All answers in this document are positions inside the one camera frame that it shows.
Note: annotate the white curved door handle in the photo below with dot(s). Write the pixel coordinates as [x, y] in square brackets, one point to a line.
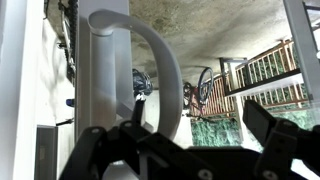
[111, 97]

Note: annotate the dark bicycle with crate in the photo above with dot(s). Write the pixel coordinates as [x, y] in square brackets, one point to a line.
[197, 96]

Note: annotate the wooden slat fence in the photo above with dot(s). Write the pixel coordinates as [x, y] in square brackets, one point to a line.
[272, 78]

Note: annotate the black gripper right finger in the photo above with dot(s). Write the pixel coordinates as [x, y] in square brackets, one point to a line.
[282, 141]

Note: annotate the white sliding glass door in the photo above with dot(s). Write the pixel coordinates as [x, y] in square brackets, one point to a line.
[21, 26]

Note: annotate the white fixed door frame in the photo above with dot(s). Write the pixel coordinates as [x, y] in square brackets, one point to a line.
[306, 46]

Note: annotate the black bags pile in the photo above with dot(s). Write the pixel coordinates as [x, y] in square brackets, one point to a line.
[141, 83]

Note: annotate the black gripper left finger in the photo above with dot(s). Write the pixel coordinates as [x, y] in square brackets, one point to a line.
[149, 156]

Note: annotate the blue white bicycle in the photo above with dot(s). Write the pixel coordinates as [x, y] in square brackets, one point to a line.
[63, 16]

